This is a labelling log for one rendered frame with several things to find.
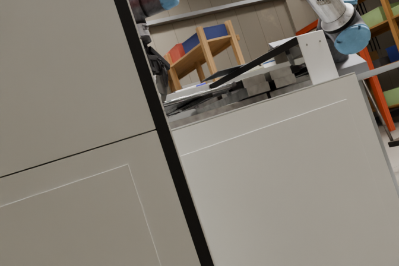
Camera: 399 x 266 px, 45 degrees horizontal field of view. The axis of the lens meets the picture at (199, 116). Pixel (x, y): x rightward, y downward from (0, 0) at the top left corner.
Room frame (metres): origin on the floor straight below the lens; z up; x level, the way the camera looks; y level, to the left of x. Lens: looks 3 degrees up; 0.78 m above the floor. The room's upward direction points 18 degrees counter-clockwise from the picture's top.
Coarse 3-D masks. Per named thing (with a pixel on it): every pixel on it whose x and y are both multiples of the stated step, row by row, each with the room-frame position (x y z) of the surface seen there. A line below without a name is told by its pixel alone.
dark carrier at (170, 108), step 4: (188, 100) 1.35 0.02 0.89; (192, 100) 1.40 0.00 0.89; (176, 104) 1.36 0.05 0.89; (180, 104) 1.41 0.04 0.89; (184, 104) 1.45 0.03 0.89; (164, 108) 1.35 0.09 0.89; (168, 108) 1.39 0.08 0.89; (172, 108) 1.44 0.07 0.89; (176, 108) 1.49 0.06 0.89; (168, 112) 1.54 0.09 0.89
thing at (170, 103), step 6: (228, 84) 1.34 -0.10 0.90; (234, 84) 1.35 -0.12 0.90; (204, 90) 1.31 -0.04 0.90; (210, 90) 1.31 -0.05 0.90; (216, 90) 1.32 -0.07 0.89; (222, 90) 1.33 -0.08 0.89; (186, 96) 1.28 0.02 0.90; (192, 96) 1.29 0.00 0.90; (198, 96) 1.30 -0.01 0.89; (168, 102) 1.26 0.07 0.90; (174, 102) 1.26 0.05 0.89; (180, 102) 1.27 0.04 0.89
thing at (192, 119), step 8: (256, 96) 1.44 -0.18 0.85; (264, 96) 1.45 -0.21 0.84; (232, 104) 1.40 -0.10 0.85; (240, 104) 1.41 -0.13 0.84; (248, 104) 1.42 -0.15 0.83; (208, 112) 1.37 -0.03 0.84; (216, 112) 1.38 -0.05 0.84; (224, 112) 1.39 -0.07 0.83; (184, 120) 1.33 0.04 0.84; (192, 120) 1.34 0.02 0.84
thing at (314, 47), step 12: (300, 36) 1.28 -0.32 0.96; (312, 36) 1.29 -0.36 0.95; (324, 36) 1.31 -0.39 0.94; (300, 48) 1.27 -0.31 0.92; (312, 48) 1.29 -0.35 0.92; (324, 48) 1.30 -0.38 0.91; (312, 60) 1.28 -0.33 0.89; (324, 60) 1.30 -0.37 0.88; (312, 72) 1.27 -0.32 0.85; (324, 72) 1.29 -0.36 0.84; (336, 72) 1.31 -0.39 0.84
